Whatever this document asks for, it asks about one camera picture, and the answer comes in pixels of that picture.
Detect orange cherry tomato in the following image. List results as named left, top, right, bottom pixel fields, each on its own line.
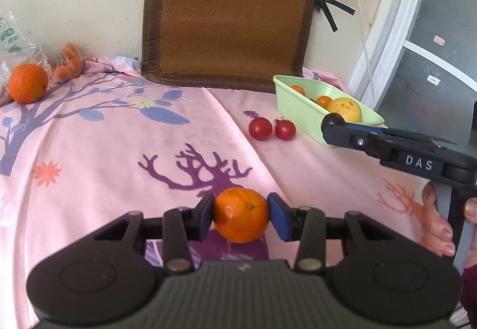
left=315, top=95, right=333, bottom=109

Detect orange mandarin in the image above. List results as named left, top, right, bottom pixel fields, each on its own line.
left=213, top=188, right=270, bottom=244

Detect dark purple plum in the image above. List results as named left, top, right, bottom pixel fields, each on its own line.
left=321, top=113, right=346, bottom=130

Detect person's right hand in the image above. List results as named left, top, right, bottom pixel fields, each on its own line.
left=422, top=182, right=476, bottom=269

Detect yellow lemon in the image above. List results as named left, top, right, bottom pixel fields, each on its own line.
left=327, top=97, right=362, bottom=123

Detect red cherry tomato with stem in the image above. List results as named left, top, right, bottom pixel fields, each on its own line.
left=274, top=118, right=297, bottom=141

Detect light green fruit bowl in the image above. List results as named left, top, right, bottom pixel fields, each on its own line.
left=273, top=75, right=385, bottom=146

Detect small mandarin in bowl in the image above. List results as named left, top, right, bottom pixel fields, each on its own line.
left=290, top=85, right=306, bottom=96

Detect frosted glass door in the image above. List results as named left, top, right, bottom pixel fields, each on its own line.
left=349, top=0, right=476, bottom=155

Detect pink patterned bedsheet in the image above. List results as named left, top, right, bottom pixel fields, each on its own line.
left=1, top=63, right=425, bottom=328

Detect black tape strips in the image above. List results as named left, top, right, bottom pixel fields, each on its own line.
left=314, top=0, right=356, bottom=33

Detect brown woven seat cushion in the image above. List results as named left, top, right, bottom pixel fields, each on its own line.
left=142, top=0, right=315, bottom=92

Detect pile of small oranges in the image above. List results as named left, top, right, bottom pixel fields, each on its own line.
left=52, top=43, right=85, bottom=84

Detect large orange by bag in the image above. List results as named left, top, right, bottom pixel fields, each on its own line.
left=9, top=63, right=49, bottom=104

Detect clear plastic bag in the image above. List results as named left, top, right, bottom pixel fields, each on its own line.
left=0, top=8, right=52, bottom=105

